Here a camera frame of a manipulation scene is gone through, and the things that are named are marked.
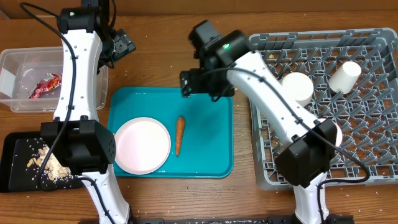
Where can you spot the teal plastic serving tray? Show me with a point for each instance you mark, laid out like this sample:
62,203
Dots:
207,149

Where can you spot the black plastic tray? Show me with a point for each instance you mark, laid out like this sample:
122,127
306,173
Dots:
14,158

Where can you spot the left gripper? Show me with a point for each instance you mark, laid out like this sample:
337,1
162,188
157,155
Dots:
124,45

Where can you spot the grey dishwasher rack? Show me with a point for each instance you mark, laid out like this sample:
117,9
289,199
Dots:
367,115

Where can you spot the pale green bowl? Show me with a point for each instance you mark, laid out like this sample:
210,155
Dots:
299,87

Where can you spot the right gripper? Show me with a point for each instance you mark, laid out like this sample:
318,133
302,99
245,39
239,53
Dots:
203,87

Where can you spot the large pink plate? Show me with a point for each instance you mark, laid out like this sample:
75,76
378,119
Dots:
142,146

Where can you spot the small white plate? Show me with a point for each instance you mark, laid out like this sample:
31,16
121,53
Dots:
339,135

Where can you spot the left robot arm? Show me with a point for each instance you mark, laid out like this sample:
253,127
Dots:
76,138

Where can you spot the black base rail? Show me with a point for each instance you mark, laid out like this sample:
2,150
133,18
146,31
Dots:
332,219

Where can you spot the orange carrot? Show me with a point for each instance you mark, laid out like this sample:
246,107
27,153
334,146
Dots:
180,127

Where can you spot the clear plastic bin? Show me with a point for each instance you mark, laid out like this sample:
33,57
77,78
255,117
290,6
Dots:
22,70

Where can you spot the white cup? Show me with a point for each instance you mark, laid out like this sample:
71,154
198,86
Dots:
344,79

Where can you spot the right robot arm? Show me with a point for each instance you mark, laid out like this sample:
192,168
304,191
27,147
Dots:
229,62

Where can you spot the peanut and rice scraps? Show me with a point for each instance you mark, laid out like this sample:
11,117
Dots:
53,170

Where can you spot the red snack wrapper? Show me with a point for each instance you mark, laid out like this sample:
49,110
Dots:
50,82

